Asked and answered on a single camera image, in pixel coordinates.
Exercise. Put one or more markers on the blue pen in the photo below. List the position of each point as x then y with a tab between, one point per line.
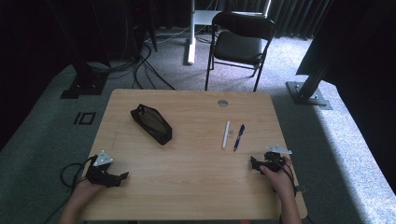
239	138

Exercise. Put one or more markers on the dark curtain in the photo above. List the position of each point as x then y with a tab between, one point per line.
295	15

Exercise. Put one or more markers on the black pencil case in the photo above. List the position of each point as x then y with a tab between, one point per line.
152	124

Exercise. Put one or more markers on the white pen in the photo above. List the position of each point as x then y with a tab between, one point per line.
226	135

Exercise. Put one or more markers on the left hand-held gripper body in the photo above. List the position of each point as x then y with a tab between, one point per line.
99	174

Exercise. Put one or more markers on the black folding chair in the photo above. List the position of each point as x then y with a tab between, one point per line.
239	46

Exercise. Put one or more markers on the person's right hand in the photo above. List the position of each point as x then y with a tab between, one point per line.
280	180

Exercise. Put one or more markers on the round grey table grommet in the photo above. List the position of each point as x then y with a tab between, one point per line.
222	103

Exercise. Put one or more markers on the person's left hand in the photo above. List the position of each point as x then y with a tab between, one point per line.
82	190

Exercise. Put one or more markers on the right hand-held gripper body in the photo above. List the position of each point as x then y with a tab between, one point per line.
275	161

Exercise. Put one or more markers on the metal stand with base plate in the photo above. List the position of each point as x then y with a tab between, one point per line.
308	90

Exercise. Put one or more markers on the black stand with base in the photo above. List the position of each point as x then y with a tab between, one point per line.
85	79

